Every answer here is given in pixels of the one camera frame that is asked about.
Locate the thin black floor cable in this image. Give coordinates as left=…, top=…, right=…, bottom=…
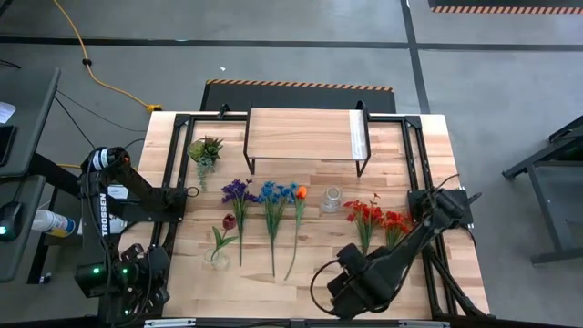
left=53, top=89, right=148, bottom=149

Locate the yellow extension cable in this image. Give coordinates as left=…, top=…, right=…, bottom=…
left=52, top=0, right=163, bottom=170

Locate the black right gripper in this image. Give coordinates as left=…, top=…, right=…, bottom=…
left=326, top=242, right=382, bottom=320

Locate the white spray bottle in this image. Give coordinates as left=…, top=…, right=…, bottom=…
left=31, top=209, right=77, bottom=238

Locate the black diagonal support beam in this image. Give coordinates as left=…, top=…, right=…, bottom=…
left=26, top=152, right=138, bottom=220

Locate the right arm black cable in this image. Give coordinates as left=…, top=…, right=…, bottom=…
left=309, top=258, right=348, bottom=316

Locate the orange artificial tulip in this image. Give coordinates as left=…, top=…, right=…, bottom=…
left=283, top=184, right=309, bottom=282

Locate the green artificial succulent plant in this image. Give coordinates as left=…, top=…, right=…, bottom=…
left=187, top=135, right=225, bottom=191

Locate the tall patterned glass vase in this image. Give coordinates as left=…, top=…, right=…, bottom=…
left=320, top=185, right=343, bottom=214

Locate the black desk leg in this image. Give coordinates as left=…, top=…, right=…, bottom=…
left=26, top=186, right=60, bottom=286

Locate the black phone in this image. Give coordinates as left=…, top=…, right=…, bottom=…
left=0, top=125, right=18, bottom=168

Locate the wooden shelf with black frame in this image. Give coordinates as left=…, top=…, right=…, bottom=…
left=242, top=100, right=373, bottom=179

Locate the black desk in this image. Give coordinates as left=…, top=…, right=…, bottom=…
left=0, top=67, right=63, bottom=179

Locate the blue artificial flower bunch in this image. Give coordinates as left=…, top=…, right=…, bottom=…
left=256, top=180, right=300, bottom=278

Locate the black striped-edge floor mat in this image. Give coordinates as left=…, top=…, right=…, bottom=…
left=199, top=78, right=397, bottom=114
left=427, top=0, right=583, bottom=15

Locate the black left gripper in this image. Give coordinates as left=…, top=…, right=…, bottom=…
left=118, top=243, right=172, bottom=320

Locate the small clear glass vase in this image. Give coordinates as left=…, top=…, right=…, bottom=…
left=202, top=247, right=230, bottom=271

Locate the white printed cardboard box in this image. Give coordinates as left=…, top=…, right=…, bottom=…
left=107, top=184, right=131, bottom=236

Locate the purple artificial flower bunch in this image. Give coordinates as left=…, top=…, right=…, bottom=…
left=220, top=178, right=260, bottom=268

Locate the black aluminium table frame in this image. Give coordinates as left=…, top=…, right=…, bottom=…
left=93, top=102, right=496, bottom=328

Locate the dark metal stand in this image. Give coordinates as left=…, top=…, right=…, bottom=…
left=502, top=116, right=583, bottom=266

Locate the white paper sheet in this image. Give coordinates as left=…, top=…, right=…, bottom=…
left=0, top=102, right=17, bottom=125

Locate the silver aluminium bracket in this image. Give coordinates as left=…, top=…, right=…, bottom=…
left=144, top=318, right=197, bottom=328
left=399, top=320, right=450, bottom=328

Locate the black computer mouse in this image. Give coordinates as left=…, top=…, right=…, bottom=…
left=0, top=201, right=24, bottom=242

